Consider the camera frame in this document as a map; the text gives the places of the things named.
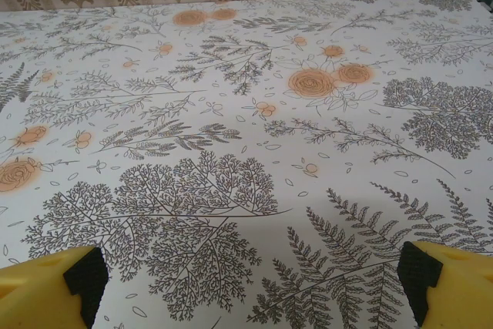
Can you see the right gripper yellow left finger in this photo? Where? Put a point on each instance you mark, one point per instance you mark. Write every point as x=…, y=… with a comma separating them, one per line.
x=42, y=294

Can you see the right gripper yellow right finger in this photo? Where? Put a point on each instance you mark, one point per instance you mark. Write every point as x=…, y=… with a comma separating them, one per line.
x=454, y=290

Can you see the floral patterned table cover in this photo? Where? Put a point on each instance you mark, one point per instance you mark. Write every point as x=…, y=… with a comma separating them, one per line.
x=246, y=132

